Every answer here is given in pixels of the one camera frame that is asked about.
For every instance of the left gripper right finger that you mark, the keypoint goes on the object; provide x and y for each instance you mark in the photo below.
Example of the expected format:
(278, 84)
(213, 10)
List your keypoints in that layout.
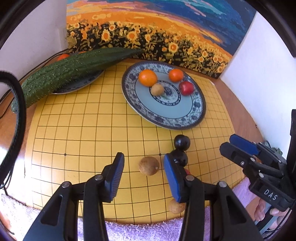
(229, 220)

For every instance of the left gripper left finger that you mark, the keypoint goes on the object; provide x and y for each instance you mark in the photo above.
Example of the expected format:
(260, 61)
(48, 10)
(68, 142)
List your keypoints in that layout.
(58, 220)

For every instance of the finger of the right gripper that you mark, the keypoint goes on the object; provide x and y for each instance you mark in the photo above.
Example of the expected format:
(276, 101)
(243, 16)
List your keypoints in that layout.
(238, 159)
(245, 145)

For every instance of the dark purple plum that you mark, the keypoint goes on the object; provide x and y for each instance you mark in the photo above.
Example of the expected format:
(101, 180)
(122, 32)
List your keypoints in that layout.
(182, 142)
(179, 157)

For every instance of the small orange tangerine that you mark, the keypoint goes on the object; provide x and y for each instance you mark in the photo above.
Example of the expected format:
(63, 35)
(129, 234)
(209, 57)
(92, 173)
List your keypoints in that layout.
(176, 75)

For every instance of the large orange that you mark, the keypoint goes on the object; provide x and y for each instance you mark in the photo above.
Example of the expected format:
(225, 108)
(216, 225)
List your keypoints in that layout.
(147, 78)

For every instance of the person's right hand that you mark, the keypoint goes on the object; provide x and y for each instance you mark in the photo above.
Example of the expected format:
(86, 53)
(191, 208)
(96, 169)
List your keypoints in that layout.
(259, 213)

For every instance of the plate with vegetables at right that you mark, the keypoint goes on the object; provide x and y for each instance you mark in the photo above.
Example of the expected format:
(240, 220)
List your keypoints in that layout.
(276, 150)

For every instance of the purple fluffy towel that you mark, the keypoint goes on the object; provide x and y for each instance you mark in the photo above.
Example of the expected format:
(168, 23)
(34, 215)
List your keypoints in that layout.
(21, 217)

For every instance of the blue white porcelain plate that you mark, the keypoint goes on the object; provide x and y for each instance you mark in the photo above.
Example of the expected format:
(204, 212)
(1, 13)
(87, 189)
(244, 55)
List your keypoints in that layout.
(172, 109)

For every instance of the yellow go board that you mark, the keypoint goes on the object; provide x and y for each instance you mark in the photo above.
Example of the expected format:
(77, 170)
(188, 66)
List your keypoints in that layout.
(74, 136)

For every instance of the sunflower field painting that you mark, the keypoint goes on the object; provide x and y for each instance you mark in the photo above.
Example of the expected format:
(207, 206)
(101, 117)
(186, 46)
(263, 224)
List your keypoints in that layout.
(202, 36)

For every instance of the dark plate under cucumber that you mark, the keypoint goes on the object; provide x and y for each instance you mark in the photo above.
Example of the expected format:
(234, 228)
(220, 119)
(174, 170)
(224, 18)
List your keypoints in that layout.
(78, 84)

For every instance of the large green bumpy cucumber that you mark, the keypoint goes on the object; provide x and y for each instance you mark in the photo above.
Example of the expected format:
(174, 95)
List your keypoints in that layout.
(49, 78)

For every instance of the orange fruit behind cucumber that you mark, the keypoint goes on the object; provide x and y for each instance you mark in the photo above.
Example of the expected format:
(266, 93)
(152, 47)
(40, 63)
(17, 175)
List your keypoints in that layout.
(63, 56)

